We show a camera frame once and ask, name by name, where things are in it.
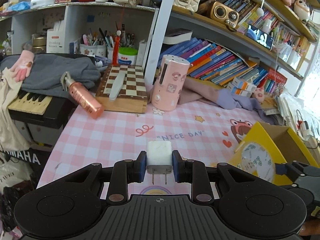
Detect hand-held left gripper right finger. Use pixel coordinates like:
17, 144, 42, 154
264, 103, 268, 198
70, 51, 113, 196
172, 150, 254, 203

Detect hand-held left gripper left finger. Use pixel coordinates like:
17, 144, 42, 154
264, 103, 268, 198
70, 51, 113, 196
65, 151, 147, 203

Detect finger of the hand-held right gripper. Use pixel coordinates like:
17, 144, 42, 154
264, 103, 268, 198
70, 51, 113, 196
275, 162, 314, 180

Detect white wall charger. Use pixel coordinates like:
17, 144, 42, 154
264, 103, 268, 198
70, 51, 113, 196
145, 141, 173, 185

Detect yellow cardboard box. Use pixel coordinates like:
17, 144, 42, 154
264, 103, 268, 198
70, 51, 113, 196
229, 121, 320, 186

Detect pink checkered desktop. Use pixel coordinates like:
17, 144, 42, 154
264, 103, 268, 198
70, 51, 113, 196
36, 90, 298, 198

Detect white power adapter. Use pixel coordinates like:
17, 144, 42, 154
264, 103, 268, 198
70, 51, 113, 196
299, 120, 313, 137

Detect pile of white plastic bags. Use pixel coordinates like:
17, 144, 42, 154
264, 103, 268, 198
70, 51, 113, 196
275, 92, 320, 140

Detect pink pig plush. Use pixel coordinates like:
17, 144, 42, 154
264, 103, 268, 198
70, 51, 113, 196
252, 87, 266, 104

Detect mauve cloth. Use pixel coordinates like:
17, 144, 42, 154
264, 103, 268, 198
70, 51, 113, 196
176, 76, 225, 105

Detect pink cylindrical cup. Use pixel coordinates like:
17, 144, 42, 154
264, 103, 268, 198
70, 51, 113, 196
151, 54, 190, 112

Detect grey plastic nail file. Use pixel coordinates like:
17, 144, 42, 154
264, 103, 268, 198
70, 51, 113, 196
109, 70, 128, 102

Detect purple cloth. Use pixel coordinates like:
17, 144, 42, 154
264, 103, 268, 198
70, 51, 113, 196
216, 89, 269, 118

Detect wooden chess box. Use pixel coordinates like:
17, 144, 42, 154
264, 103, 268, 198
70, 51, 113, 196
95, 64, 148, 114

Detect orange pink spray bottle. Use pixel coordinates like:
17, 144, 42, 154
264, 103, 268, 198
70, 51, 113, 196
61, 71, 105, 120

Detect orange blue medicine box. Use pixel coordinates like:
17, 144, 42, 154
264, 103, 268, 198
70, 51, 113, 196
232, 77, 257, 92
226, 84, 253, 97

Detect red boxed books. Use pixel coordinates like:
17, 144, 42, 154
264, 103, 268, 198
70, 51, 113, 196
260, 69, 288, 94

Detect black instrument case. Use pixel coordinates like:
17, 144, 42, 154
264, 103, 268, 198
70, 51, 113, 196
0, 144, 54, 170

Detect small piano keyboard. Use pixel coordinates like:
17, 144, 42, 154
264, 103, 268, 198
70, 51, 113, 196
7, 90, 78, 130

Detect white drawer unit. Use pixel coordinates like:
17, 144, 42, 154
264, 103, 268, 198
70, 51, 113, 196
15, 120, 65, 148

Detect green lid wipe canister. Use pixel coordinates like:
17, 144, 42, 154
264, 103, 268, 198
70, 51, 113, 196
118, 47, 138, 66

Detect row of blue children's books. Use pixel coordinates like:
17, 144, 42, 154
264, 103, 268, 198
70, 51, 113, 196
185, 39, 269, 85

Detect red doll ornament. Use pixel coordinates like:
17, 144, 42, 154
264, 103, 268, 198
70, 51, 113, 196
112, 29, 123, 66

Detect grey cloth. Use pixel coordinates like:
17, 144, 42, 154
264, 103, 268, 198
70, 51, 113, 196
0, 54, 102, 98

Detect white printed pen cup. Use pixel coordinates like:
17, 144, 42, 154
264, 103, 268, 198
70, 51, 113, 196
79, 42, 108, 58

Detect white printed shopping bag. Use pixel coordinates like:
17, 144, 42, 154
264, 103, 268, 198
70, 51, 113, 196
0, 161, 33, 188

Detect thick black book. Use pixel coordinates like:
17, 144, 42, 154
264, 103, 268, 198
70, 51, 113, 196
162, 28, 194, 45

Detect smartphone with lit screen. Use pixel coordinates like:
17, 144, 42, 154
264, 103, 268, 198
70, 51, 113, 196
246, 24, 274, 50

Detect bunch of pens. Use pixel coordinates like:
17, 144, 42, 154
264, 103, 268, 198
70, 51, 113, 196
81, 21, 137, 48

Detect beige tote bag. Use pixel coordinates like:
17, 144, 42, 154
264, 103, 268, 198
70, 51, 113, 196
0, 67, 32, 153

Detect white straw box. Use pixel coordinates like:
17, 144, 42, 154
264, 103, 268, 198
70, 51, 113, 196
47, 27, 67, 54

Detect pink knitted glove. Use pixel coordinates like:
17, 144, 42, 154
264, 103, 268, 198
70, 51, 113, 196
12, 50, 35, 82

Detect gold jar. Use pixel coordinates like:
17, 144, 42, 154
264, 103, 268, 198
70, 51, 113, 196
32, 36, 48, 54

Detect gold retro radio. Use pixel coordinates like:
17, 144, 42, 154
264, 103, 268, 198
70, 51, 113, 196
209, 1, 240, 32

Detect white ceramic pot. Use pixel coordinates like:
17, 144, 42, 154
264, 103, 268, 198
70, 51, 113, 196
294, 0, 312, 23

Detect white corner shelf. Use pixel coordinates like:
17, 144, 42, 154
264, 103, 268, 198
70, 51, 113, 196
0, 1, 158, 63

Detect row of mixed paperback books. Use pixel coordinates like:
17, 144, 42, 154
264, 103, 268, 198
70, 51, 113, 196
200, 0, 308, 45

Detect white tissue packet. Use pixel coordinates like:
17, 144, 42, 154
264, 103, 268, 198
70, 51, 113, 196
30, 0, 57, 7

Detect blue packet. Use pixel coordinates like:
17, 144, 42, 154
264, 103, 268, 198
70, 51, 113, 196
6, 1, 32, 12

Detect black cable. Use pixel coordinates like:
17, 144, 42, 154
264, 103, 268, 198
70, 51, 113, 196
296, 109, 310, 130

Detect white charging cable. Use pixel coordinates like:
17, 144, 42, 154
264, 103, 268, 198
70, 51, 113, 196
274, 46, 280, 80

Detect white frame wooden bookshelf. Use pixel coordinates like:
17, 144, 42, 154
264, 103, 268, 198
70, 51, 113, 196
144, 0, 315, 85

